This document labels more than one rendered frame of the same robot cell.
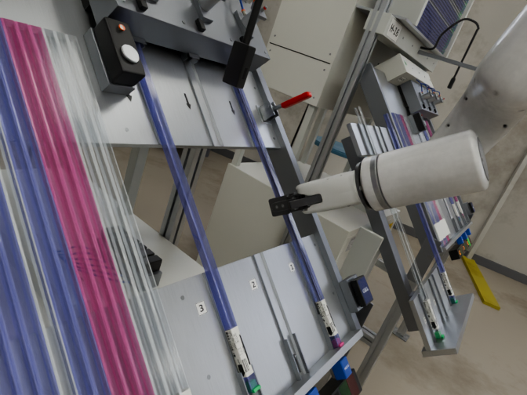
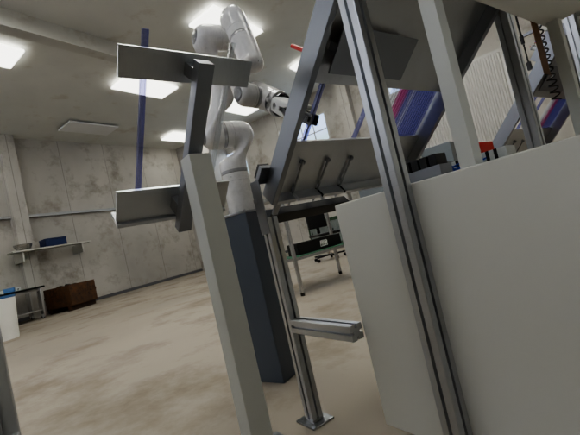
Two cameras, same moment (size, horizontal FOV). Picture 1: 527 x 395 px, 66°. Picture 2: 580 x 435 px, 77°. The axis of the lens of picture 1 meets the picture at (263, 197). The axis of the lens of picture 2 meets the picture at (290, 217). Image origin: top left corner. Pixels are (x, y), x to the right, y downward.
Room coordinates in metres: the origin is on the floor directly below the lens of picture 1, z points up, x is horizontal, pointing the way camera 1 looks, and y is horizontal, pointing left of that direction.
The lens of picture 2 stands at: (1.72, 0.30, 0.58)
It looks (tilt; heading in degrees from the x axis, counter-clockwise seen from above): 2 degrees up; 205
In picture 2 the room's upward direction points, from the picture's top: 13 degrees counter-clockwise
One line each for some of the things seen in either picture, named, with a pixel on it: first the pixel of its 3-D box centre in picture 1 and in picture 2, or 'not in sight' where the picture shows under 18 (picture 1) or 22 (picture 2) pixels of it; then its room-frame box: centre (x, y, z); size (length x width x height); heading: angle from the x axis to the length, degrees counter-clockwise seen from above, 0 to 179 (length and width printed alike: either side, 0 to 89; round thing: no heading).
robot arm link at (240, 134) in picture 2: not in sight; (236, 147); (0.31, -0.53, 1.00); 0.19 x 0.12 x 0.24; 144
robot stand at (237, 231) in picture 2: not in sight; (261, 293); (0.34, -0.55, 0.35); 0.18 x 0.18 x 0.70; 80
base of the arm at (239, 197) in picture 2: not in sight; (239, 194); (0.34, -0.55, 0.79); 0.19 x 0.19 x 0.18
